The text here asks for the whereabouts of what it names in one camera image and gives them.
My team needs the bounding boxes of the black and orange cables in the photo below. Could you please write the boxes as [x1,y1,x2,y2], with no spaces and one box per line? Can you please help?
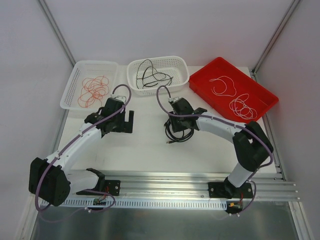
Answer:
[163,118,195,145]

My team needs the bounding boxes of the white wire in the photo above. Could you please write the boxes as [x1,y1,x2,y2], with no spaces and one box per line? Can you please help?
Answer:
[229,93,258,120]
[209,75,238,97]

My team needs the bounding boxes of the orange wire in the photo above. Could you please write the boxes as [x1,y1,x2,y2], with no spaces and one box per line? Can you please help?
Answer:
[77,79,106,108]
[76,74,111,108]
[81,76,107,101]

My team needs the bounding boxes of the thin black wire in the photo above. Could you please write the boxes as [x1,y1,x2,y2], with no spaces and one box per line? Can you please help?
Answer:
[136,59,157,90]
[143,66,174,89]

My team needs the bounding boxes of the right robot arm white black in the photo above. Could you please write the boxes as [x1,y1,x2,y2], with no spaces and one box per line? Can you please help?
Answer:
[168,97,274,199]

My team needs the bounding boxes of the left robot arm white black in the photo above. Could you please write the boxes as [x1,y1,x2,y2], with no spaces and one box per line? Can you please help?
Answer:
[28,96,134,207]

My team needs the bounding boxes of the red plastic tray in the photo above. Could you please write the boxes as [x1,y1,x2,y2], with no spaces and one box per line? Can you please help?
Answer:
[189,57,279,123]

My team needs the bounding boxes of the white perforated rounded basket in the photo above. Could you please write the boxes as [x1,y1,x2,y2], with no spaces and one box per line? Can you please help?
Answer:
[126,55,190,96]

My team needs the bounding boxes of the clear white rectangular basket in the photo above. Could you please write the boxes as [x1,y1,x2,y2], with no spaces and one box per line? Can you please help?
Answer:
[60,60,119,112]

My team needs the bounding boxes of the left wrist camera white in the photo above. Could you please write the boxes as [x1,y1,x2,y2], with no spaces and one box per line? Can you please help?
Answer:
[110,93,127,103]

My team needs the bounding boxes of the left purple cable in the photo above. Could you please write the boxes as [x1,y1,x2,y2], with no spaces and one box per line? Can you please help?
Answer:
[34,84,132,213]

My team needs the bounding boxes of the white slotted cable duct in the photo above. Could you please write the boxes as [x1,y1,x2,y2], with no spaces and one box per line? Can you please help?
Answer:
[41,198,228,210]

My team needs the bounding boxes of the aluminium mounting rail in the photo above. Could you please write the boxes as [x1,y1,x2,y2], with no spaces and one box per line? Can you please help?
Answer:
[31,170,298,200]

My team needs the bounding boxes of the left aluminium frame post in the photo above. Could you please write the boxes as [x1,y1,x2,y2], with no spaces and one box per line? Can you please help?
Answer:
[36,0,76,67]

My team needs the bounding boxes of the aluminium frame post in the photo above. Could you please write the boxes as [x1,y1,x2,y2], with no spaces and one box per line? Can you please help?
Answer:
[36,0,76,67]
[251,0,302,77]

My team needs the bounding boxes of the right aluminium frame post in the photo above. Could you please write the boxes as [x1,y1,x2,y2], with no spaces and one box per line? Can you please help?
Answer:
[251,0,302,77]

